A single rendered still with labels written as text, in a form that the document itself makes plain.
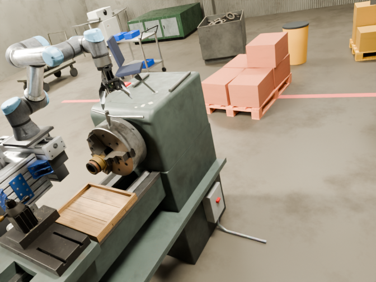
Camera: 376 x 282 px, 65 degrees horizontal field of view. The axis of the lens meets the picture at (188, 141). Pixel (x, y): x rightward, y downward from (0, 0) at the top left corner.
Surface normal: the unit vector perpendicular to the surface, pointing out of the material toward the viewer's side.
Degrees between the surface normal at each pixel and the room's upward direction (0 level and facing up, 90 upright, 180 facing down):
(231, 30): 90
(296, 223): 0
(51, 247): 0
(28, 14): 90
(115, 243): 90
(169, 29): 90
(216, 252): 0
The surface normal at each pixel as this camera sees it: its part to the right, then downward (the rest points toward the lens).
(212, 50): -0.20, 0.55
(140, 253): -0.20, -0.83
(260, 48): -0.51, 0.54
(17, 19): 0.91, 0.04
